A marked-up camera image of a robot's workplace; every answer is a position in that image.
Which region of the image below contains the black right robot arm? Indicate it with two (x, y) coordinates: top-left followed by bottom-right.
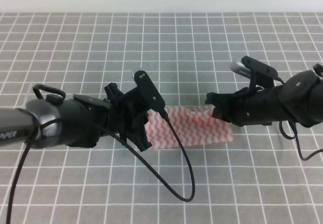
(205, 64), (322, 128)

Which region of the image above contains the black camera cable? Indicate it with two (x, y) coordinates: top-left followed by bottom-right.
(6, 107), (196, 224)
(276, 76), (323, 161)

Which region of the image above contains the black left camera cable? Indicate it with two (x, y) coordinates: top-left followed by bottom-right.
(6, 107), (196, 224)

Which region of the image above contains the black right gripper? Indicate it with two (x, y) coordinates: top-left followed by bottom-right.
(205, 86), (285, 126)

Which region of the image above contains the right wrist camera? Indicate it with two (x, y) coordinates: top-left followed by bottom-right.
(230, 56), (279, 88)

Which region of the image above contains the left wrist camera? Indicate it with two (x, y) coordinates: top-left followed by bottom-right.
(133, 70), (166, 114)

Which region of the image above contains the black right camera cable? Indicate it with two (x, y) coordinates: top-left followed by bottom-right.
(276, 76), (323, 161)

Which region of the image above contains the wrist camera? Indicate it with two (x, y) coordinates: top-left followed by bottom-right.
(133, 70), (166, 114)
(230, 56), (279, 88)

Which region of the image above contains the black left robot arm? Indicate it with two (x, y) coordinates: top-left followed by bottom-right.
(1, 83), (152, 151)

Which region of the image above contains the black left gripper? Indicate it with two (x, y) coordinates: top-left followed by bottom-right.
(73, 83), (152, 151)

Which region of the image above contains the pink wavy striped towel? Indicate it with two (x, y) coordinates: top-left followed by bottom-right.
(145, 105), (234, 150)

